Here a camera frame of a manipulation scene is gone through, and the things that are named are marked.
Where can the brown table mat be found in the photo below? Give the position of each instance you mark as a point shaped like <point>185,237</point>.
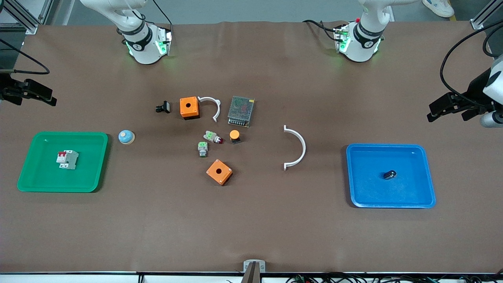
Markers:
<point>251,220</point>

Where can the green plastic tray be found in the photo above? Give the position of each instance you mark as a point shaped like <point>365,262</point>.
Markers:
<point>43,175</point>

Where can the blue cream round knob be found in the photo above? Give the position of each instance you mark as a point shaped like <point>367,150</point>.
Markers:
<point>126,137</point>

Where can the large white curved clip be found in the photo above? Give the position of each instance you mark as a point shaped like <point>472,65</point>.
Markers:
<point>303,147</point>

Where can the grey metal bracket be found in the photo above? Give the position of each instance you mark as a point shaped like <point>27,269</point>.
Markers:
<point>254,265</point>

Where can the orange button box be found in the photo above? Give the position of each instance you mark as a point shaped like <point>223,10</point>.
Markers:
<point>189,108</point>
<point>219,172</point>

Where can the aluminium frame post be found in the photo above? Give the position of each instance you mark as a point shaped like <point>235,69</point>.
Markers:
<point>23,15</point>
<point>485,15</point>

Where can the light-coloured shoe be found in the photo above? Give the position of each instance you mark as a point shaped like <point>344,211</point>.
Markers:
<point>439,7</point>

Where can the small white curved clip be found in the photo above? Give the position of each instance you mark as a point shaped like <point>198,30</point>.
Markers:
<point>217,106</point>

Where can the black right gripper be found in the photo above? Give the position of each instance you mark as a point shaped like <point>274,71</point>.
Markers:
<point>6,83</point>

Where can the small black cylindrical capacitor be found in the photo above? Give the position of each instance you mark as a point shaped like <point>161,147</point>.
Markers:
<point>390,174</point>

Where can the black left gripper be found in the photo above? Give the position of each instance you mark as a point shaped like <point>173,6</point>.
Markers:
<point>476,87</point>

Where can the blue plastic tray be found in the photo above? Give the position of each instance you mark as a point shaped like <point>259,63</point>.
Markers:
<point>408,192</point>

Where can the white red circuit breaker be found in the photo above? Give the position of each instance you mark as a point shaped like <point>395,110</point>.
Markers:
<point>67,159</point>

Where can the metal mesh power supply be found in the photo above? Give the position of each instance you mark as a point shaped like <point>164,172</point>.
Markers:
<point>241,111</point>

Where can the green push button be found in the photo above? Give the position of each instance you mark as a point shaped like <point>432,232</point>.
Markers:
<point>202,148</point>

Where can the small black switch part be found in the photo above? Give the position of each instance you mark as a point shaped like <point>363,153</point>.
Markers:
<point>164,107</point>

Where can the red indicator light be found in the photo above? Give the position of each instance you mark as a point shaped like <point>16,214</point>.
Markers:
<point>211,136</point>

